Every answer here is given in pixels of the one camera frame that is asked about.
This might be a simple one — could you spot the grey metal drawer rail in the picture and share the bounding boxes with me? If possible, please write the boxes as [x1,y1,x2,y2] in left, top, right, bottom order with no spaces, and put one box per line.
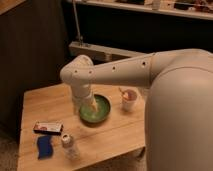
[69,41,141,62]

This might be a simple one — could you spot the cluttered upper shelf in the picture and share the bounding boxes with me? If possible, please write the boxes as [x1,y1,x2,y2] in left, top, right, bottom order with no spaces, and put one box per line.
[70,0,213,21]

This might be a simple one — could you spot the white cup with spoon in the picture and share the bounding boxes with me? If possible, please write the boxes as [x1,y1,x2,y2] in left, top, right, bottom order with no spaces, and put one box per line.
[120,88,137,112]

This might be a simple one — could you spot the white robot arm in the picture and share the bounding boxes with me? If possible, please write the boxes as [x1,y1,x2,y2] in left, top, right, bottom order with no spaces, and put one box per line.
[60,49,213,171]

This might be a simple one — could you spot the blue sponge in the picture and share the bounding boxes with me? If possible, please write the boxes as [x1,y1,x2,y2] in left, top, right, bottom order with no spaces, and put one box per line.
[37,135,53,159]

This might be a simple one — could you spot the red white snack bar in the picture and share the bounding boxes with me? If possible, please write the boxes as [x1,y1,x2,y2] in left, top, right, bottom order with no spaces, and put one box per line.
[33,122,63,135]

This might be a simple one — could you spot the green bowl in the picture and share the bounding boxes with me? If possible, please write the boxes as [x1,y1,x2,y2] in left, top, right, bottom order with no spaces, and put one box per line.
[79,94,111,123]

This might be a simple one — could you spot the clear plastic bottle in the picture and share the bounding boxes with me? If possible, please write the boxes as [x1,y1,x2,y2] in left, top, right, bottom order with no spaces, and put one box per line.
[61,134,80,159]

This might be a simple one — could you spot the wooden table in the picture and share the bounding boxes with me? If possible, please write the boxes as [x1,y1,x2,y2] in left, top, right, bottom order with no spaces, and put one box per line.
[18,84,145,171]

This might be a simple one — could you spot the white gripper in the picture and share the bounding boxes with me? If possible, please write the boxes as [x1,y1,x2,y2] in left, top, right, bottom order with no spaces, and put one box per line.
[72,87,97,115]

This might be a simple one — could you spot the metal pole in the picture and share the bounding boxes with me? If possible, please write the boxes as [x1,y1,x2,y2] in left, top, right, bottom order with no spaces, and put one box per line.
[72,0,83,46]

